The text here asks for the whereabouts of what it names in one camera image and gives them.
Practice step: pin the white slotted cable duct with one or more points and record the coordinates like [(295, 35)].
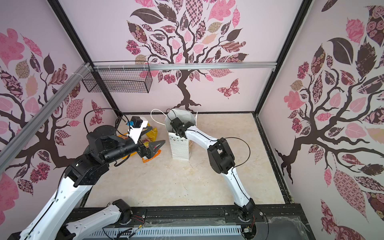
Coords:
[(169, 233)]

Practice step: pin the aluminium rail left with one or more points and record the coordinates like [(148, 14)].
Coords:
[(11, 150)]

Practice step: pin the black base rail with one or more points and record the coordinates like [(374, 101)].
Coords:
[(230, 214)]

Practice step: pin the yellow mango candy bag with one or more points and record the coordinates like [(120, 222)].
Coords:
[(123, 138)]

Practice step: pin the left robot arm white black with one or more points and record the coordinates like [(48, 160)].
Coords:
[(79, 177)]

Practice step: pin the aluminium rail back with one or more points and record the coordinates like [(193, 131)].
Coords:
[(199, 66)]

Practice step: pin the orange pink snack bag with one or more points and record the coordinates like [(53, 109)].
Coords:
[(153, 149)]

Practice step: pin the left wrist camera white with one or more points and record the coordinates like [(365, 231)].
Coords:
[(136, 125)]

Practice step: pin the black wire basket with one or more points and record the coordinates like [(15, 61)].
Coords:
[(119, 77)]

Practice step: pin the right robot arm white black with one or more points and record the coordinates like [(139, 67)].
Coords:
[(222, 161)]

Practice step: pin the aluminium rail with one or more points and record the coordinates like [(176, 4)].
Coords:
[(199, 66), (11, 150)]

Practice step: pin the white patterned paper bag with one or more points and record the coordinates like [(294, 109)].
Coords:
[(180, 147)]

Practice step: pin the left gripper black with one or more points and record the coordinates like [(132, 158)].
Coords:
[(150, 152)]

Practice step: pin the yellow snack bag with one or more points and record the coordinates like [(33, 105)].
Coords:
[(152, 134)]

